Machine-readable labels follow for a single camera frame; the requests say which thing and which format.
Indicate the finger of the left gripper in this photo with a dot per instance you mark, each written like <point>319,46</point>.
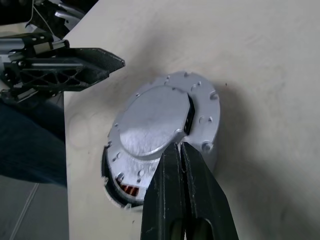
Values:
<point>100,58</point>
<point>50,77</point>

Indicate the black silver background object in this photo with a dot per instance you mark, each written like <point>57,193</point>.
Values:
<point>45,15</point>

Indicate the dark blue fabric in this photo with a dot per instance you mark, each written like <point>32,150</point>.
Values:
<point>27,140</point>

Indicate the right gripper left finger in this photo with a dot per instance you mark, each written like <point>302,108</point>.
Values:
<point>165,195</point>

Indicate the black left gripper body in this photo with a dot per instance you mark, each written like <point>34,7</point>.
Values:
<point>37,42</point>

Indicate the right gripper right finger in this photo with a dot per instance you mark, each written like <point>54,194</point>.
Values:
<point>207,200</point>

